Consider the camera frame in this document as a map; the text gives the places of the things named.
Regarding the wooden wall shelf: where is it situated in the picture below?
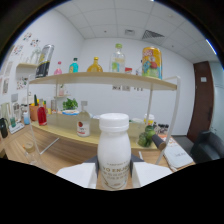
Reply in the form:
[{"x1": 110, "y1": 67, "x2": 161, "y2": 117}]
[{"x1": 16, "y1": 62, "x2": 38, "y2": 70}]

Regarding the black chair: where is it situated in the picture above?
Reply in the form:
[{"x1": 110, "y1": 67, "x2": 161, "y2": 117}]
[{"x1": 189, "y1": 130, "x2": 224, "y2": 164}]

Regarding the small teal bottle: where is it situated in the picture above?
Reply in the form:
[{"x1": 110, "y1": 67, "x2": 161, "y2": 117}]
[{"x1": 68, "y1": 57, "x2": 80, "y2": 74}]

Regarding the green potted plant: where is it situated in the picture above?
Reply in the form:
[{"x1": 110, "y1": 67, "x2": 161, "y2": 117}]
[{"x1": 62, "y1": 97, "x2": 79, "y2": 111}]

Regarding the glass jar with cork lid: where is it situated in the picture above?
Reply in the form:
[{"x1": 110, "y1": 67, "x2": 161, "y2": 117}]
[{"x1": 22, "y1": 142, "x2": 41, "y2": 167}]

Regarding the black kettle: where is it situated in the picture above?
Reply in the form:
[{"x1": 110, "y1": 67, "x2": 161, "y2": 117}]
[{"x1": 0, "y1": 117, "x2": 9, "y2": 139}]

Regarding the red liquid glass bottle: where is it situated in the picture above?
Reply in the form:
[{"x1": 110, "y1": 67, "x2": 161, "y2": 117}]
[{"x1": 36, "y1": 98, "x2": 48, "y2": 127}]

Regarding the two-tier wood and white rack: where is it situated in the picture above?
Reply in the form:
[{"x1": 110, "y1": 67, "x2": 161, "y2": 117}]
[{"x1": 26, "y1": 71, "x2": 182, "y2": 166}]

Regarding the brown door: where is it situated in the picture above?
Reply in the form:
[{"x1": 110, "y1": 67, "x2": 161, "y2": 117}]
[{"x1": 186, "y1": 60, "x2": 214, "y2": 144}]

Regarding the small clear water bottle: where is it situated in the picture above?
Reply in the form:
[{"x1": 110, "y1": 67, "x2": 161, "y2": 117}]
[{"x1": 135, "y1": 59, "x2": 144, "y2": 76}]

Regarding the white figurine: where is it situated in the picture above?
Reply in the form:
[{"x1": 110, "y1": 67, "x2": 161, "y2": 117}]
[{"x1": 29, "y1": 46, "x2": 43, "y2": 65}]

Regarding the yellow snack can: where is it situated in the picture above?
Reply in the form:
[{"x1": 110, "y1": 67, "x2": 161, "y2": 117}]
[{"x1": 141, "y1": 46, "x2": 163, "y2": 80}]

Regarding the large white milk bottle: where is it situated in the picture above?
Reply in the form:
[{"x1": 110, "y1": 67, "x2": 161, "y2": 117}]
[{"x1": 96, "y1": 112, "x2": 132, "y2": 191}]

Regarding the bowl with blue rim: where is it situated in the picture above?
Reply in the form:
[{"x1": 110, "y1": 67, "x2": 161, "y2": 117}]
[{"x1": 61, "y1": 109, "x2": 80, "y2": 116}]

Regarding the ceiling air vent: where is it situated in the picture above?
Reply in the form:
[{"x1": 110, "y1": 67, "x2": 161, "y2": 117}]
[{"x1": 141, "y1": 29, "x2": 165, "y2": 40}]

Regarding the green glass jar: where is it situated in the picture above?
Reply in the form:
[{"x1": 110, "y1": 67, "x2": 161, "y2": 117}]
[{"x1": 137, "y1": 124, "x2": 157, "y2": 148}]

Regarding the amber round bottle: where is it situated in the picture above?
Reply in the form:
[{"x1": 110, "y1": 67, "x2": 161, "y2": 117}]
[{"x1": 86, "y1": 56, "x2": 104, "y2": 73}]

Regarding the small pink bottle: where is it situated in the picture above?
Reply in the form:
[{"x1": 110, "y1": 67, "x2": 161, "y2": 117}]
[{"x1": 53, "y1": 60, "x2": 64, "y2": 76}]

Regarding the tall black and yellow can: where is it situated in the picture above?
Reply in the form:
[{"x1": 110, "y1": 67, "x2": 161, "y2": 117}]
[{"x1": 35, "y1": 44, "x2": 55, "y2": 79}]

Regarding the orange storage basket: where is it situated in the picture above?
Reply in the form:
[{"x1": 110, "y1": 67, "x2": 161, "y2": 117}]
[{"x1": 29, "y1": 104, "x2": 41, "y2": 122}]

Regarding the white and blue small bottle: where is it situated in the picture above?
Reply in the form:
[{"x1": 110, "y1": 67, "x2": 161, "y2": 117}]
[{"x1": 22, "y1": 111, "x2": 31, "y2": 126}]

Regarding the white kitchen scale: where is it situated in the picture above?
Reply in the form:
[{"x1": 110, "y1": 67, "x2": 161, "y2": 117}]
[{"x1": 8, "y1": 122, "x2": 25, "y2": 135}]

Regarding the black cylindrical handle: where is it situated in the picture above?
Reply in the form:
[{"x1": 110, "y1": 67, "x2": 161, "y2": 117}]
[{"x1": 151, "y1": 134, "x2": 167, "y2": 151}]

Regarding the clear bottle green cap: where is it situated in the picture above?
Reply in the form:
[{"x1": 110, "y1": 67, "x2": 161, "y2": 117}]
[{"x1": 109, "y1": 43, "x2": 127, "y2": 74}]

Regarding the clear bottle red apple label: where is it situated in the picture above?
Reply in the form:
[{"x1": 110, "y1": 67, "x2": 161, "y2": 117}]
[{"x1": 76, "y1": 100, "x2": 92, "y2": 138}]

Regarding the white notebook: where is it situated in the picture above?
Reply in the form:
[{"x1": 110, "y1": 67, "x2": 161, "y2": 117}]
[{"x1": 163, "y1": 134, "x2": 195, "y2": 172}]

